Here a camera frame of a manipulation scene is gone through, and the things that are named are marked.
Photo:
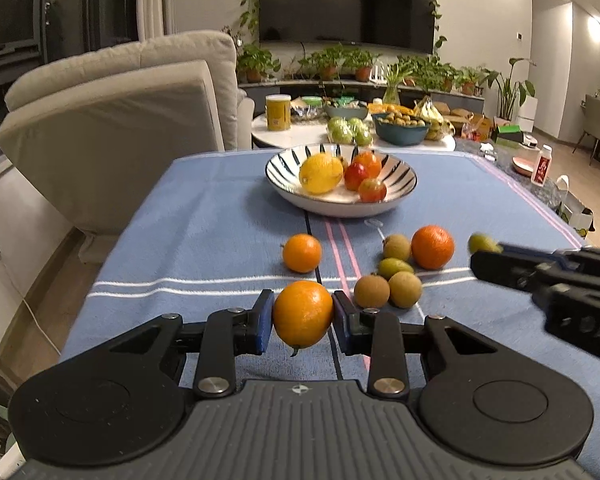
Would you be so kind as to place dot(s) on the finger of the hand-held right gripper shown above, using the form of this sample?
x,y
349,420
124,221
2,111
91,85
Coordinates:
x,y
570,255
505,267

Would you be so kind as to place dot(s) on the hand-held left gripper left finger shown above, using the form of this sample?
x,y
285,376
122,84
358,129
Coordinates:
x,y
266,320

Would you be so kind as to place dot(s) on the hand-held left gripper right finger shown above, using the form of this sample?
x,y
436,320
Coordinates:
x,y
342,322

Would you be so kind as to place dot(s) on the small green fruit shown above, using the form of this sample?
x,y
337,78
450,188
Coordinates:
x,y
394,267
481,242

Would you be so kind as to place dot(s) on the small orange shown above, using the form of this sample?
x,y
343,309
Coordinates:
x,y
302,253
302,312

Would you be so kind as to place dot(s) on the large dark orange tangerine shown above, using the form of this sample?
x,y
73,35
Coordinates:
x,y
432,247

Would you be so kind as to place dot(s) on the white black-striped bowl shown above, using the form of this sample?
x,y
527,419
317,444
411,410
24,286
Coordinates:
x,y
340,205

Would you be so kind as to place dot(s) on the red apple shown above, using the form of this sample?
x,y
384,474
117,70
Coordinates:
x,y
372,191
355,177

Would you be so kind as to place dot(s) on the yellow lemon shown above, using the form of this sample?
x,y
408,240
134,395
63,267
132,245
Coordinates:
x,y
320,175

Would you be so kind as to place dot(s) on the reddish orange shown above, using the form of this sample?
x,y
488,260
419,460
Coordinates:
x,y
370,162

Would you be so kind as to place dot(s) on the pile of small green-brown fruits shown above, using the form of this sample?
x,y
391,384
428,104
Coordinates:
x,y
400,120

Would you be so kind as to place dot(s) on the white shopping bag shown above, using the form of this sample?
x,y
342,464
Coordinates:
x,y
575,210

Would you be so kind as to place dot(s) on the dark stone table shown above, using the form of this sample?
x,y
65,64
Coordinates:
x,y
505,175

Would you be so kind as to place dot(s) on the white bottle red label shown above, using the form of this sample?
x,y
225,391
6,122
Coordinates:
x,y
541,166

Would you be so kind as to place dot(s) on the pink dish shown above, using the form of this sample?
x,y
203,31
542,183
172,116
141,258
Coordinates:
x,y
522,164

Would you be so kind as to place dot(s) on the blue striped tablecloth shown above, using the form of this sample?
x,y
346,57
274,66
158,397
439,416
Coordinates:
x,y
205,235

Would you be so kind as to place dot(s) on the white crumpled paper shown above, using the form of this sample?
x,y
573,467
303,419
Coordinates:
x,y
487,151

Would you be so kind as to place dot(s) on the white robot vacuum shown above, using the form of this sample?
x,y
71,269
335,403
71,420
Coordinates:
x,y
530,143

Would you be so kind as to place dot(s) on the green box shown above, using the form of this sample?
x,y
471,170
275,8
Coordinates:
x,y
509,132

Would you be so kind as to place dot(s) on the grey dining chair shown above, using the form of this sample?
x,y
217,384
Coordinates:
x,y
592,120

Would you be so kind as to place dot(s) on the open cardboard box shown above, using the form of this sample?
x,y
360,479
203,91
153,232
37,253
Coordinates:
x,y
472,122

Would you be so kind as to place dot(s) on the white floor appliance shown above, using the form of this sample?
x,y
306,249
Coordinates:
x,y
529,110

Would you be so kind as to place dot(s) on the teal bowl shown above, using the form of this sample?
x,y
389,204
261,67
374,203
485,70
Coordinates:
x,y
400,135

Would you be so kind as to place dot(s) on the bunch of bananas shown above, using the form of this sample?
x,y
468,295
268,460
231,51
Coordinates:
x,y
427,110

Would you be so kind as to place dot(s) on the tall floor plant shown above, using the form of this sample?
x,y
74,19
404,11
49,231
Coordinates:
x,y
507,90

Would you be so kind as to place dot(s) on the round white coffee table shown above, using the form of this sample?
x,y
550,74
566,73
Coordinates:
x,y
290,137

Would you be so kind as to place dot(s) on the potted green plant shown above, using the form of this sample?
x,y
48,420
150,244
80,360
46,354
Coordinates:
x,y
469,82
254,67
437,77
328,65
362,67

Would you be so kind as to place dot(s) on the bag of green apples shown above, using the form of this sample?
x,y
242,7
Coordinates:
x,y
347,131

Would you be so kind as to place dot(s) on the yellow basket of oranges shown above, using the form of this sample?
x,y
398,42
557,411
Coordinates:
x,y
390,108

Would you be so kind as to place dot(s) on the yellow can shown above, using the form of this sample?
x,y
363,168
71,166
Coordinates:
x,y
278,115

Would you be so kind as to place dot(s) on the glass vase with plant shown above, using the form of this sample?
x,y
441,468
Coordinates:
x,y
391,95

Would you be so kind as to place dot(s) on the plate of foil snacks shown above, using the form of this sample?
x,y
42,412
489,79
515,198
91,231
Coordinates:
x,y
305,114

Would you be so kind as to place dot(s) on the grey bowl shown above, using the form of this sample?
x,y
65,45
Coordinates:
x,y
345,112

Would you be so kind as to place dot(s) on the green container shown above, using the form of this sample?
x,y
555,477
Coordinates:
x,y
311,101

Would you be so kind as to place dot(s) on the dark television cabinet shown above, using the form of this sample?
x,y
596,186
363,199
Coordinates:
x,y
300,91

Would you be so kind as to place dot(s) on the beige recliner sofa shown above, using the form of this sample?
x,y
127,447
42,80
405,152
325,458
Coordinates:
x,y
105,125

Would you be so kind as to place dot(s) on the red berry branch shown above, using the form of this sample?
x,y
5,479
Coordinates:
x,y
231,37

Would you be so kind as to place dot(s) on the trailing green vine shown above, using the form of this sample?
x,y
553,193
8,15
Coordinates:
x,y
250,10

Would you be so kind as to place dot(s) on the dark glass window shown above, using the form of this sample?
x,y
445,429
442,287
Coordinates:
x,y
5,5

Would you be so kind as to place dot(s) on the wall-mounted black television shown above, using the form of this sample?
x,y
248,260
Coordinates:
x,y
345,5

